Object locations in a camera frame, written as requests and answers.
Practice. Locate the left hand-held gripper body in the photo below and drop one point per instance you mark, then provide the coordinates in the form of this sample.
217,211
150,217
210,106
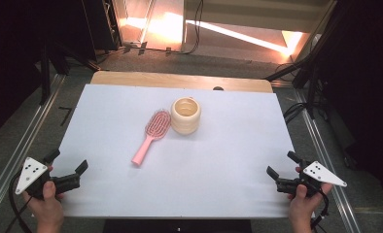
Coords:
30,174

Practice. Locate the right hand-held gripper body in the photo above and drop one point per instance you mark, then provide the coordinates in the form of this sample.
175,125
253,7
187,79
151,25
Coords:
322,174

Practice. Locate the pink hairbrush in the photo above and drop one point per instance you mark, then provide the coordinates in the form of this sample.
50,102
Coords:
157,124

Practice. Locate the beige ribbed cup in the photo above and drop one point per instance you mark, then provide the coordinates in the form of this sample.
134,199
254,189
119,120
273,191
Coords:
185,124

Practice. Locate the person's right hand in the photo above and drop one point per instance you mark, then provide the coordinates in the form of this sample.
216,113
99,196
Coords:
301,204

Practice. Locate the person's left hand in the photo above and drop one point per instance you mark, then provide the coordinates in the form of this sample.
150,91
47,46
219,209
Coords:
48,207

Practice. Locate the white board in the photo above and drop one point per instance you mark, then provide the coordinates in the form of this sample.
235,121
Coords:
196,168

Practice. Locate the black metal stand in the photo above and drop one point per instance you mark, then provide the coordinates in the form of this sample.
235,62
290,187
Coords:
45,74
312,64

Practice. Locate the small dark knob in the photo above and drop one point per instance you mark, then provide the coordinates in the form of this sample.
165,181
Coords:
218,88

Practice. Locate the wooden table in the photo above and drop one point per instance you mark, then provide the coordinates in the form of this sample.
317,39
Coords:
180,79

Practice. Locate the black cabinet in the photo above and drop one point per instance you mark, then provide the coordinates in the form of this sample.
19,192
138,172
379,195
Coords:
100,24

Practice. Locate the metal floor rail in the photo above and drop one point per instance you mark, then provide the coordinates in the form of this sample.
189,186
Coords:
325,161
17,152

